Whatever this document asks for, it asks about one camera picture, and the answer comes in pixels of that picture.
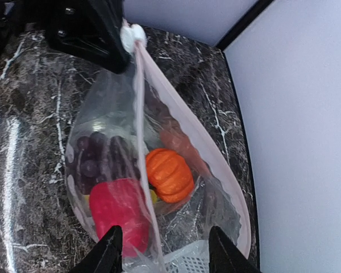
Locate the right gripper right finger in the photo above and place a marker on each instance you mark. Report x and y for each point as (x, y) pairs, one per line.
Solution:
(224, 256)

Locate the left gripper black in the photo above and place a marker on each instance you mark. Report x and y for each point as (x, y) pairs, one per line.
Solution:
(93, 36)

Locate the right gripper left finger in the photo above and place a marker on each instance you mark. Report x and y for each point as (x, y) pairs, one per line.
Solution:
(105, 256)

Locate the red toy bell pepper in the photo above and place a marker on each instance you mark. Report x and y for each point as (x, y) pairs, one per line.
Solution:
(119, 203)

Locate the dark red toy grapes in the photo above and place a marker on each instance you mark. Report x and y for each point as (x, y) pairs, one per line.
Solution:
(97, 158)

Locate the orange toy pumpkin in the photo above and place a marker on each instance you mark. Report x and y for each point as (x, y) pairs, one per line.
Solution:
(169, 175)

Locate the clear zip top bag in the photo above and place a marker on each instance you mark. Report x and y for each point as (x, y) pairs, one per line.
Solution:
(142, 106)

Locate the white plastic mesh basket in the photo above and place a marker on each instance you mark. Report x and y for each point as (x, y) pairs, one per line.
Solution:
(193, 257)

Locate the left black frame post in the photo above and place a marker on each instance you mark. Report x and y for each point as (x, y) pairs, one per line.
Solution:
(243, 23)

